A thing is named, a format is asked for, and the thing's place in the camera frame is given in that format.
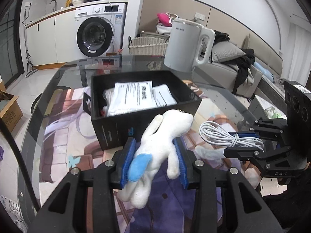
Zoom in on mop with stand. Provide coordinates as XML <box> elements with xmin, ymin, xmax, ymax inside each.
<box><xmin>23</xmin><ymin>9</ymin><xmax>39</xmax><ymax>78</ymax></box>

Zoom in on white front-load washing machine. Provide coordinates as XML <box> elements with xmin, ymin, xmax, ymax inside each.
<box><xmin>74</xmin><ymin>3</ymin><xmax>127</xmax><ymax>58</ymax></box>

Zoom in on white plush toy blue ears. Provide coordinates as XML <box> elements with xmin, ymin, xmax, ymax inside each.
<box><xmin>118</xmin><ymin>110</ymin><xmax>193</xmax><ymax>209</ymax></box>

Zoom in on yellow bottle on counter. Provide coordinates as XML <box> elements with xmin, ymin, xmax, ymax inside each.
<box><xmin>65</xmin><ymin>0</ymin><xmax>73</xmax><ymax>7</ymax></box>

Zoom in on black open cardboard box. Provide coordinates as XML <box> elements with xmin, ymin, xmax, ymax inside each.
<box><xmin>83</xmin><ymin>70</ymin><xmax>201</xmax><ymax>150</ymax></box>

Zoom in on white wicker basket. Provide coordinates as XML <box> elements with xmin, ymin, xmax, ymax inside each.
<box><xmin>128</xmin><ymin>36</ymin><xmax>169</xmax><ymax>56</ymax></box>

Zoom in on grey cushion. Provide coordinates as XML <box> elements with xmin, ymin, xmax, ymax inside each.
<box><xmin>211</xmin><ymin>42</ymin><xmax>246</xmax><ymax>63</ymax></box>

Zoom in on silver medicine sachet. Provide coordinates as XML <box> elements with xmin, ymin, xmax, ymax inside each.
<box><xmin>106</xmin><ymin>81</ymin><xmax>156</xmax><ymax>116</ymax></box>
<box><xmin>152</xmin><ymin>84</ymin><xmax>177</xmax><ymax>107</ymax></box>

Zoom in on kitchen faucet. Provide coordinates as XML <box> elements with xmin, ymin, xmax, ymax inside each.
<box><xmin>50</xmin><ymin>0</ymin><xmax>57</xmax><ymax>12</ymax></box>

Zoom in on grey sofa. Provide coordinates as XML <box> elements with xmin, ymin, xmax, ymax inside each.
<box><xmin>199</xmin><ymin>53</ymin><xmax>285</xmax><ymax>103</ymax></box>

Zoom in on anime print desk mat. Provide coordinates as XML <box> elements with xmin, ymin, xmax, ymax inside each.
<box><xmin>38</xmin><ymin>84</ymin><xmax>268</xmax><ymax>233</ymax></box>

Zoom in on white kitchen base cabinets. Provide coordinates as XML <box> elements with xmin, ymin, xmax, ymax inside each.
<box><xmin>26</xmin><ymin>10</ymin><xmax>83</xmax><ymax>66</ymax></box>

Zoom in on black framed glass door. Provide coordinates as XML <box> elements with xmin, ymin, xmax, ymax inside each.
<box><xmin>0</xmin><ymin>0</ymin><xmax>24</xmax><ymax>87</ymax></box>

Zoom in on brown cardboard box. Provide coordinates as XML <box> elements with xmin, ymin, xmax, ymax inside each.
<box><xmin>1</xmin><ymin>90</ymin><xmax>23</xmax><ymax>132</ymax></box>

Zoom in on white electric kettle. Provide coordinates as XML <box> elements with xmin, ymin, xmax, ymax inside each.
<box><xmin>163</xmin><ymin>18</ymin><xmax>216</xmax><ymax>73</ymax></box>

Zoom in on round floor mat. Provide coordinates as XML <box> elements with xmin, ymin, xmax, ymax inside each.
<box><xmin>31</xmin><ymin>86</ymin><xmax>71</xmax><ymax>116</ymax></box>

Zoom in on white charging cable bundle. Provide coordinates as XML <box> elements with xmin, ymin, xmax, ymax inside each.
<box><xmin>198</xmin><ymin>121</ymin><xmax>265</xmax><ymax>154</ymax></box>

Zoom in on pile of colourful clothes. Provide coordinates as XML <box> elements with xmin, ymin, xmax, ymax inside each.
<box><xmin>156</xmin><ymin>12</ymin><xmax>179</xmax><ymax>36</ymax></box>

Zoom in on black clothes on sofa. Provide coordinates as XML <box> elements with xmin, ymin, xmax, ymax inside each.
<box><xmin>213</xmin><ymin>30</ymin><xmax>255</xmax><ymax>95</ymax></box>

